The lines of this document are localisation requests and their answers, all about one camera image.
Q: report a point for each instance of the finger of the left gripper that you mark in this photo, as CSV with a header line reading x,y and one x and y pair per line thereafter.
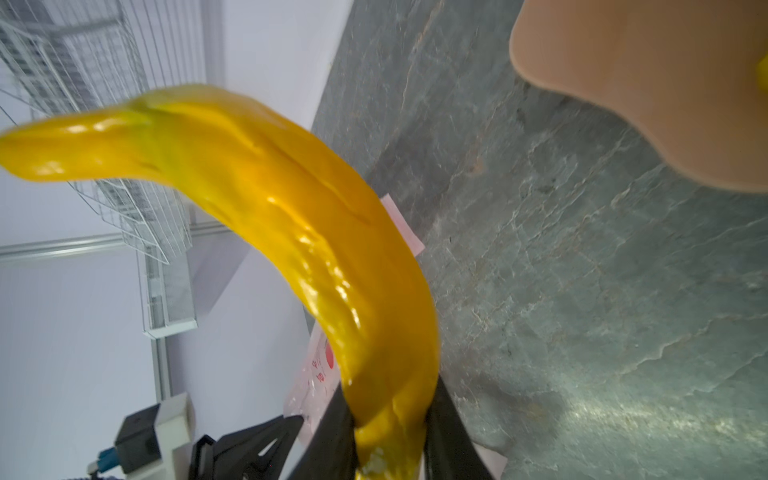
x,y
258,452

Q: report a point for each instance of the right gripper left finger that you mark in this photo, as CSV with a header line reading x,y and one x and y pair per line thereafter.
x,y
331,454

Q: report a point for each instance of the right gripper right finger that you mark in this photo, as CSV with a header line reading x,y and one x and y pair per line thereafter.
x,y
448,452

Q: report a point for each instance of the pink printed plastic bag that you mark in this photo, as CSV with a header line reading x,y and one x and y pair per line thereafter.
x,y
319,376

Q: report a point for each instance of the yellow toy banana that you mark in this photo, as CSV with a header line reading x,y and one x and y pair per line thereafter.
x,y
288,195

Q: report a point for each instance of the small white mesh basket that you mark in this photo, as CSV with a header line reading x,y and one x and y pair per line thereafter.
x,y
166,295

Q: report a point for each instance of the peach plastic fruit bowl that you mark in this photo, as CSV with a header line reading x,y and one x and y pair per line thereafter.
x,y
690,76

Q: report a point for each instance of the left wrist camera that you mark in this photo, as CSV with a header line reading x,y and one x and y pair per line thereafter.
x,y
151,443

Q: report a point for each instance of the aluminium frame profiles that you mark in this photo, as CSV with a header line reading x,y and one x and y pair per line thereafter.
x,y
72,247

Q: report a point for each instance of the long white wire basket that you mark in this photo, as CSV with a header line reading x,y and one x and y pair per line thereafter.
x,y
108,82

